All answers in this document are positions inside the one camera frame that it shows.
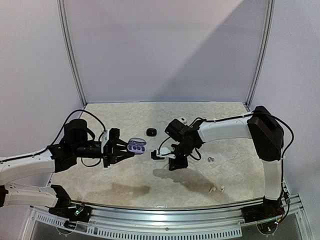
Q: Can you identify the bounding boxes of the black gold earbud charging case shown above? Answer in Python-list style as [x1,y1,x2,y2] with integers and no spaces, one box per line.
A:
[146,128,157,137]

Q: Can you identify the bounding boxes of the blue-grey earbud charging case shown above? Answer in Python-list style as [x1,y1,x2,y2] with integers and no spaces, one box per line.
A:
[127,137,147,155]

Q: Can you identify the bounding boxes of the aluminium right corner post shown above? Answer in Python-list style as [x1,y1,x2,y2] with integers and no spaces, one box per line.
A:
[243,0,275,111]

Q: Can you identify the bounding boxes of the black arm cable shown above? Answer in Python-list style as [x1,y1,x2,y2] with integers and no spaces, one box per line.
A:
[0,109,106,161]
[192,112,294,201]

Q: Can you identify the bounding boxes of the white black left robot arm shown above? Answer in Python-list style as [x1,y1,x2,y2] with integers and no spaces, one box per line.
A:
[0,119,135,219]

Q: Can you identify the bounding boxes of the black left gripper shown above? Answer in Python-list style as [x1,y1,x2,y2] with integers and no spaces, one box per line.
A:
[72,138,134,168]

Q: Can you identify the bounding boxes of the aluminium corner post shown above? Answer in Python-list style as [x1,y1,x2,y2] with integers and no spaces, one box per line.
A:
[243,0,275,111]
[57,0,87,107]

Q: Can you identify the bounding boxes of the aluminium back wall rail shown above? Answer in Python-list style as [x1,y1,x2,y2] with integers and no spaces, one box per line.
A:
[86,100,245,105]

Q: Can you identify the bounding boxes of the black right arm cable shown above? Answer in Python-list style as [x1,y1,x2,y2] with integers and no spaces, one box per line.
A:
[192,112,294,201]

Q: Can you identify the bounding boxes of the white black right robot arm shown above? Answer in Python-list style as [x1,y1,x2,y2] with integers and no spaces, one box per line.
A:
[155,106,284,220]

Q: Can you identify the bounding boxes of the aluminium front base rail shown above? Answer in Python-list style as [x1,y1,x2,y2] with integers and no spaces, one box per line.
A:
[22,194,313,240]

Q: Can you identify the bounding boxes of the aluminium left corner post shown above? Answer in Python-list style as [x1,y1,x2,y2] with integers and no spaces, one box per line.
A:
[57,0,87,107]

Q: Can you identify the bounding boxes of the white earbud charging case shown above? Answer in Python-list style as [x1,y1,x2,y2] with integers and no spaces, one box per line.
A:
[178,117,188,125]

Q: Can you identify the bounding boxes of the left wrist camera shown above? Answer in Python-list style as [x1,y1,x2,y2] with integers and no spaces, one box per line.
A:
[100,128,120,153]

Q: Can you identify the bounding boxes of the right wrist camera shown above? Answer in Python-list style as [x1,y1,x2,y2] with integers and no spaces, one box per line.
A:
[151,147,176,160]

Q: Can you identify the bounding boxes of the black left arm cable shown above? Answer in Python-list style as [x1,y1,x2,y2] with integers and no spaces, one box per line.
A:
[0,109,106,161]

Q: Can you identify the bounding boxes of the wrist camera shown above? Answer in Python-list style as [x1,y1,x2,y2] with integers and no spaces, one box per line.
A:
[151,147,176,160]
[100,128,120,153]

